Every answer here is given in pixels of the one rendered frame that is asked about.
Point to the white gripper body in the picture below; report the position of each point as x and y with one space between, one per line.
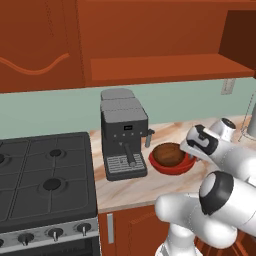
188 148

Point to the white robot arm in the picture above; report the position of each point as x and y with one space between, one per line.
226 206

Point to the brown bowl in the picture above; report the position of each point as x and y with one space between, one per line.
168 155

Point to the red bowl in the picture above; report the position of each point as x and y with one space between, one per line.
168 169

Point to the open brown cupboard door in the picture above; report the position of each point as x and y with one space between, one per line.
239 36

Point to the dark grey coffee machine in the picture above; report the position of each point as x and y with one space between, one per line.
124 133

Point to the black stove knob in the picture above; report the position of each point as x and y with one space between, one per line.
83 228
1 242
55 233
26 238

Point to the black gas stove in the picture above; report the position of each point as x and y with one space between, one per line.
46 176

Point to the brown cupboard door with curve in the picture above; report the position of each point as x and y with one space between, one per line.
36 43

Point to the white wall socket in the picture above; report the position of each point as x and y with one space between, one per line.
228 86

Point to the open brown wall cupboard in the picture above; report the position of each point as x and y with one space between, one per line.
160 46

